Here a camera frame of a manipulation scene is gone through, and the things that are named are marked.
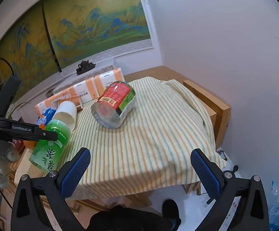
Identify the green plastic cup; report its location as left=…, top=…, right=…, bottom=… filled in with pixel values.
left=29, top=119, right=71, bottom=173

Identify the blue label cup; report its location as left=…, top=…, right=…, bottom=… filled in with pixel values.
left=36, top=107, right=56, bottom=126

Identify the white paper cup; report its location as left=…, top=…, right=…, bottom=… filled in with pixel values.
left=53, top=101, right=77, bottom=131

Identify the red green label cup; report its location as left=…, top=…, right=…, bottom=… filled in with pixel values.
left=91, top=81, right=136, bottom=129

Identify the orange tissue pack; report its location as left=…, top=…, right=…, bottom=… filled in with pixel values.
left=67, top=78, right=99, bottom=106
left=93, top=68, right=125, bottom=95
left=35, top=92, right=71, bottom=116

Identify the dark teapot set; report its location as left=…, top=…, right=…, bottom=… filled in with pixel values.
left=76, top=60, right=95, bottom=75

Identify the striped yellow tablecloth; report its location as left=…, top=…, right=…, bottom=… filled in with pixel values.
left=59, top=77, right=227, bottom=200

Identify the green landscape painting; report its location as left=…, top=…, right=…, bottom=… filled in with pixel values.
left=0, top=0, right=153, bottom=100

